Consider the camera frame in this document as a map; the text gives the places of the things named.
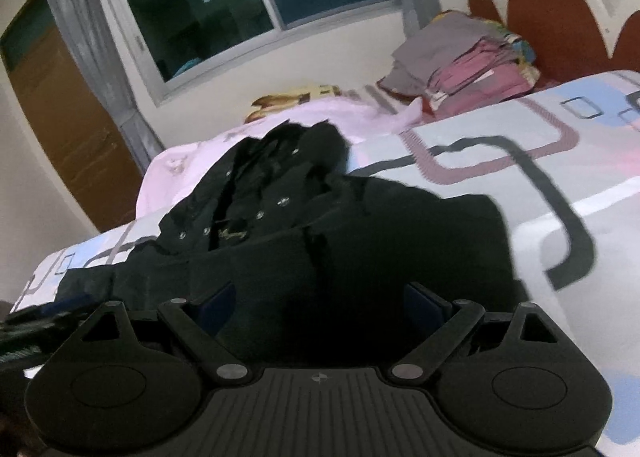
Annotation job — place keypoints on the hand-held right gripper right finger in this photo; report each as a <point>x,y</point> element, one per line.
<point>421,304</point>

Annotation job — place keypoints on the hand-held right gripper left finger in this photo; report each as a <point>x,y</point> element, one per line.
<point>219,304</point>

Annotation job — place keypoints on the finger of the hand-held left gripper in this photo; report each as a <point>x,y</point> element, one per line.
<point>55,312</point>

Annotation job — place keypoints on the black jacket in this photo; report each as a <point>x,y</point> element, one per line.
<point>320,237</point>

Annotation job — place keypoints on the stack of folded clothes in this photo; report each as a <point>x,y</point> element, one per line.
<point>450,67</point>

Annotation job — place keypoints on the pink blanket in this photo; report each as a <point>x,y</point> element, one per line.
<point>200,152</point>

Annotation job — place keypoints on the patterned bed sheet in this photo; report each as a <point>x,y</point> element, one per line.
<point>500,162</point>

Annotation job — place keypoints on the wooden wardrobe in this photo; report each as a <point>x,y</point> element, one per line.
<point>60,117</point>

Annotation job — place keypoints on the yellow brown printed pillow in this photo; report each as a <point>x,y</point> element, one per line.
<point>280,101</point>

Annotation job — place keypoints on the sliding glass window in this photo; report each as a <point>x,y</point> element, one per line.
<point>210,2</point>

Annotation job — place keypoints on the red and white headboard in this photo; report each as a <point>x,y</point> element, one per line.
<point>555,7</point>

